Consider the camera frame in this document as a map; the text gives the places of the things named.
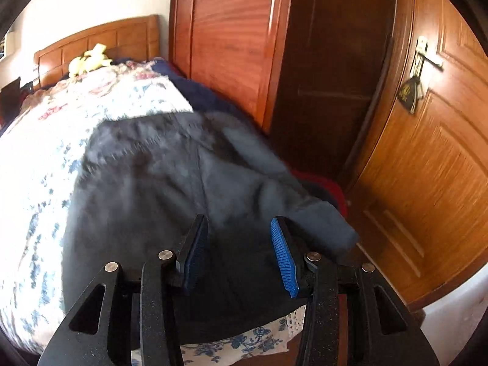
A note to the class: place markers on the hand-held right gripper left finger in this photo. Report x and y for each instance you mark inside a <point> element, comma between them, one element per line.
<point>194,259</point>

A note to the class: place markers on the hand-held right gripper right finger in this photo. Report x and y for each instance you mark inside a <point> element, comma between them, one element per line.
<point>284,259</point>

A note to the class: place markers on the black jacket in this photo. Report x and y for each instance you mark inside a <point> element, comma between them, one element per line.
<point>171,183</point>

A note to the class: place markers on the red cloth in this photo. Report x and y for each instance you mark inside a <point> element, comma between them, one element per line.
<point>324,190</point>

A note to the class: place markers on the wooden door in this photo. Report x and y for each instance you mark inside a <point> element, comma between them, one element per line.
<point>430,183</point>

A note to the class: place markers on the blue floral bed sheet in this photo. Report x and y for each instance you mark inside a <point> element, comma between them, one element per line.
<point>38,183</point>

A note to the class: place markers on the dark hanging tag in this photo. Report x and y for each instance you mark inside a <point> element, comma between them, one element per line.
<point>408,95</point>

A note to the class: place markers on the pink floral quilt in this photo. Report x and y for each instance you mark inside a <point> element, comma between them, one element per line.
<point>76,89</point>

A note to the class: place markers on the yellow plush toy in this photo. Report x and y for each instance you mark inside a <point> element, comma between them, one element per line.
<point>89,63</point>

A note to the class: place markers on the wooden louvred wardrobe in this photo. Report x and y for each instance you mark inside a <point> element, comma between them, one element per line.
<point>236,38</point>

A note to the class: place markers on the wooden headboard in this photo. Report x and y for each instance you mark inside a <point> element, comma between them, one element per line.
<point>125,36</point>

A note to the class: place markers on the dark wooden chair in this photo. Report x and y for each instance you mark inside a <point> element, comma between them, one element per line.
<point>10,99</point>

